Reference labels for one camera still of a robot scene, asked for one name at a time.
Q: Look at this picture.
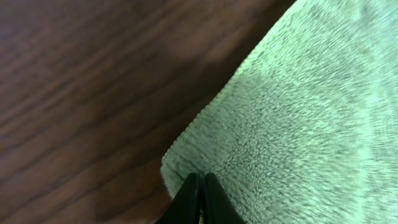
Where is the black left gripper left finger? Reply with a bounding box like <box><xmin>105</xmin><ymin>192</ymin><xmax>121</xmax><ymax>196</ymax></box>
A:
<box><xmin>155</xmin><ymin>173</ymin><xmax>201</xmax><ymax>224</ymax></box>

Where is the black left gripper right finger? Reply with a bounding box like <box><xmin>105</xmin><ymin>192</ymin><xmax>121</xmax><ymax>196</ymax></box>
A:
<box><xmin>203</xmin><ymin>173</ymin><xmax>246</xmax><ymax>224</ymax></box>

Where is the light green microfiber cloth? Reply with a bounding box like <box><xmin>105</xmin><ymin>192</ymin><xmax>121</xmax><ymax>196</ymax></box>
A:
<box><xmin>160</xmin><ymin>0</ymin><xmax>397</xmax><ymax>223</ymax></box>

